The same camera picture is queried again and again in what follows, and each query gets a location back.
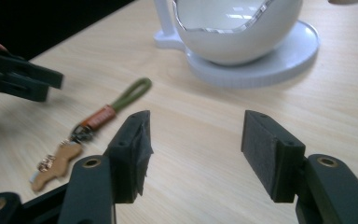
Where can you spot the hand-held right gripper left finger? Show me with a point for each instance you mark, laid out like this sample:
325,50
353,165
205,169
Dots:
127,161

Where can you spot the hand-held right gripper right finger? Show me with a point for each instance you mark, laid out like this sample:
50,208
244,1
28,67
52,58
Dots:
270,155

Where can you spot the white egg-shaped bowl stand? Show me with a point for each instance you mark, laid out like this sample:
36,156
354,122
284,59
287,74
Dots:
230,46

